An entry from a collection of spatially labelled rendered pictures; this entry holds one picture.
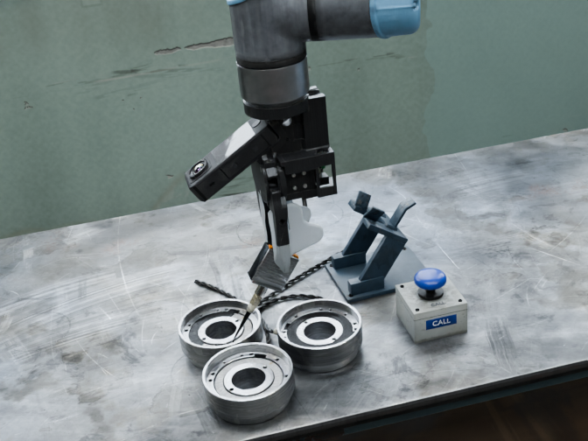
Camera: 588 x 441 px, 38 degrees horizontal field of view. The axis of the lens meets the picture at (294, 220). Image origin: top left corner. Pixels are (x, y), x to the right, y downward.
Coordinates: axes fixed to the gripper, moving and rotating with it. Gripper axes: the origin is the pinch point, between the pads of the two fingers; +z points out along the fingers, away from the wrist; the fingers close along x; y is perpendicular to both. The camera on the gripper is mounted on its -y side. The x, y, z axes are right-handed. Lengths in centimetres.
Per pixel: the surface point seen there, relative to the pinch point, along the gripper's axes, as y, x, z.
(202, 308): -8.9, 7.8, 9.7
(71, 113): -24, 161, 34
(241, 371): -6.8, -5.6, 10.7
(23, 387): -32.7, 5.4, 13.3
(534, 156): 55, 36, 13
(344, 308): 8.1, 0.6, 9.8
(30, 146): -37, 161, 42
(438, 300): 19.0, -4.1, 8.7
